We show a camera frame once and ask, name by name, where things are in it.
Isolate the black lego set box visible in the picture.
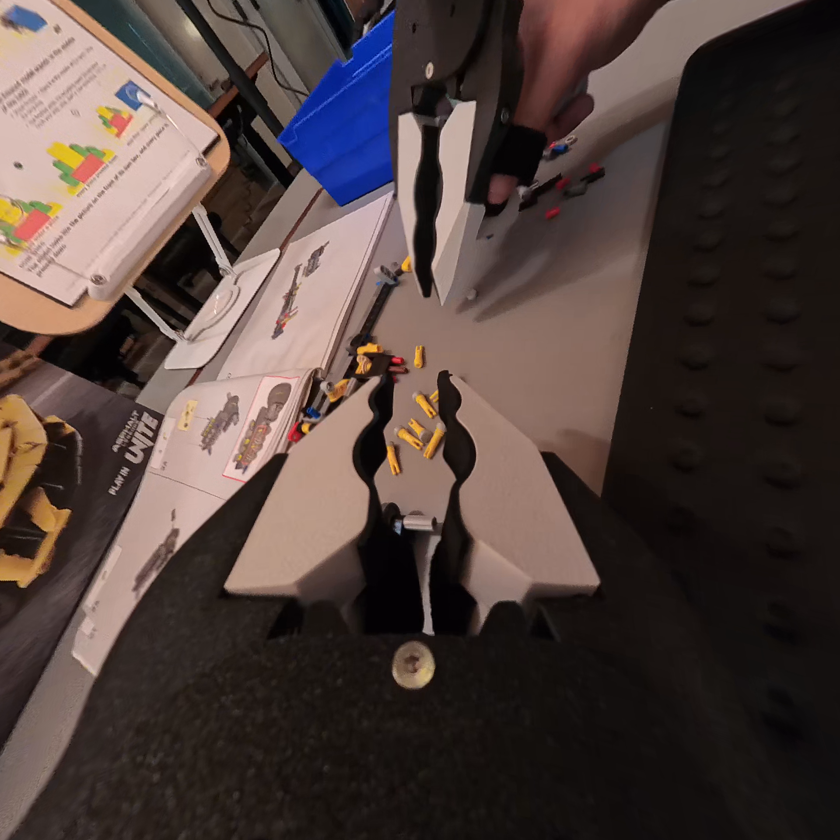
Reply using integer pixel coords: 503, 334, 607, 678
0, 341, 165, 749

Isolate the lego instruction booklet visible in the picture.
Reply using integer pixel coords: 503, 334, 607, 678
71, 193, 395, 677

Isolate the person's right hand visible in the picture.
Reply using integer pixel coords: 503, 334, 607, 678
487, 0, 665, 206

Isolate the grey black lego chassis assembly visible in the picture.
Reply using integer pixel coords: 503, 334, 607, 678
289, 262, 411, 444

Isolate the white printed instruction sheet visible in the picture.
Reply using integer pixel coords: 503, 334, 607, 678
0, 0, 219, 308

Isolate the wooden document holder stand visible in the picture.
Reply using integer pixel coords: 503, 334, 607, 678
0, 0, 283, 371

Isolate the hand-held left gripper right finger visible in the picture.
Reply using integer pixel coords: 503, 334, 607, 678
436, 371, 601, 634

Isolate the cluster of capped yellow pins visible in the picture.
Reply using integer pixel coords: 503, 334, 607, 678
386, 346, 448, 476

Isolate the black perforated board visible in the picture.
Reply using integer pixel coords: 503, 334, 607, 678
602, 0, 840, 840

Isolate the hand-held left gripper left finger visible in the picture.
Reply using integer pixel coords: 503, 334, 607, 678
223, 375, 396, 614

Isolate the stack of blue plastic bins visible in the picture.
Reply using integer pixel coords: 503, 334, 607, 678
277, 10, 398, 207

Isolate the lego gear axle assembly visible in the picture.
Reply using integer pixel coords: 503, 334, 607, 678
381, 500, 441, 539

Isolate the pile of mixed lego pins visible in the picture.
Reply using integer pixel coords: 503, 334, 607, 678
521, 134, 606, 221

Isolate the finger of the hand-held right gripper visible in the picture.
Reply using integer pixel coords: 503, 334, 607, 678
430, 98, 488, 308
395, 112, 438, 299

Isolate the black tripod pole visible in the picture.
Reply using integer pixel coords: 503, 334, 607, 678
177, 0, 296, 188

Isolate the black hanging cable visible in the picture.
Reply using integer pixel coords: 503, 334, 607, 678
210, 0, 309, 101

